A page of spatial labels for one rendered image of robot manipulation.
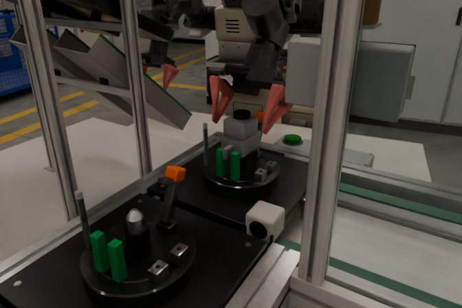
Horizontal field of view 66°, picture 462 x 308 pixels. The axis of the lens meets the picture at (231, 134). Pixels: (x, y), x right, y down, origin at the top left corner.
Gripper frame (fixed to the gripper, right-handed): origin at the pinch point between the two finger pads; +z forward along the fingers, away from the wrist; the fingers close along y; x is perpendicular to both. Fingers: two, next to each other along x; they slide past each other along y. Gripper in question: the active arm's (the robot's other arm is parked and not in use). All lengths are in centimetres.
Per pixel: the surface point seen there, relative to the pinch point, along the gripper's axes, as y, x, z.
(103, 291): 1.2, -18.5, 26.9
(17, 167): -61, 7, 22
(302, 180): 10.1, 11.0, 4.9
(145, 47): -467, 398, -222
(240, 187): 3.3, 1.7, 10.2
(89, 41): -443, 272, -155
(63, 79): -41.1, -5.3, 0.1
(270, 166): 5.4, 5.7, 4.8
